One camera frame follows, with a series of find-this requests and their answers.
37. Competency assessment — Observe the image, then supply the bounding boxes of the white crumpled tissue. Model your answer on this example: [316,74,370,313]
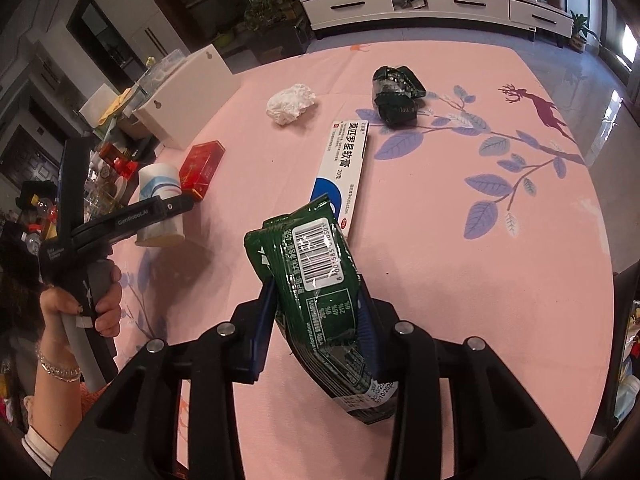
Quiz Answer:
[266,84,317,126]

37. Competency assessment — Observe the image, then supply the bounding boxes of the bushy plant in black pot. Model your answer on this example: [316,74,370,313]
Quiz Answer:
[244,0,312,63]

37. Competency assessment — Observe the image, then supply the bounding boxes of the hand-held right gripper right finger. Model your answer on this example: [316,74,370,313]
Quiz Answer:
[357,285,581,480]

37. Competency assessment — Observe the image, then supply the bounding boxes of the white blue paper cup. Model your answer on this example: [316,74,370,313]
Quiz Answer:
[134,162,187,248]

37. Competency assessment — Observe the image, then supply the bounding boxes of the white tv cabinet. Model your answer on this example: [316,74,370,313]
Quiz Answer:
[299,0,575,43]

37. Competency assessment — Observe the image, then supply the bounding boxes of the white box with hole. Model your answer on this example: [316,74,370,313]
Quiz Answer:
[132,42,241,151]

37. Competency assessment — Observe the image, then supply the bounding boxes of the green snack packet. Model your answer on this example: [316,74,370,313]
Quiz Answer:
[243,196,401,426]

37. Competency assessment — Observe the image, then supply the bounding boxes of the white blue medicine box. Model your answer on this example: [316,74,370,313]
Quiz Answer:
[309,119,370,239]

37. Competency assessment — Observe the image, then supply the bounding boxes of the red flat box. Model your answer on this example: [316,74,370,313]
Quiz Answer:
[179,141,226,202]

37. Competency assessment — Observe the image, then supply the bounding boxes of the person's left forearm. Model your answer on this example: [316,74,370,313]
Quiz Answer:
[22,360,86,476]

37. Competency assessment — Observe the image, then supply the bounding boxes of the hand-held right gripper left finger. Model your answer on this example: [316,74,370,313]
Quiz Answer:
[50,275,278,480]

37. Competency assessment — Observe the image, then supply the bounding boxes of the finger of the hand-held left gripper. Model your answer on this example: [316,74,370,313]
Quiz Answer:
[72,194,197,256]
[56,137,92,241]

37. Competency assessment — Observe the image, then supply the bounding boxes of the pink printed tablecloth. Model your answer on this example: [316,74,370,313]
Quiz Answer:
[85,42,616,480]

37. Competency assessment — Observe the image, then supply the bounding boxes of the small potted floor plant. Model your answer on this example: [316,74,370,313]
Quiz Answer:
[567,10,598,53]

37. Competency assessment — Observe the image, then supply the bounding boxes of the person's left hand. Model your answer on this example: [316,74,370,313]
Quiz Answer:
[37,265,123,361]

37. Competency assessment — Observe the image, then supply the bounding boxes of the silver bead bracelet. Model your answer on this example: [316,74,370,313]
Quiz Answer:
[37,345,82,383]

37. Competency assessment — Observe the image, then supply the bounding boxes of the black crumpled wrapper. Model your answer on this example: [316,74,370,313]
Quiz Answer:
[372,65,427,128]

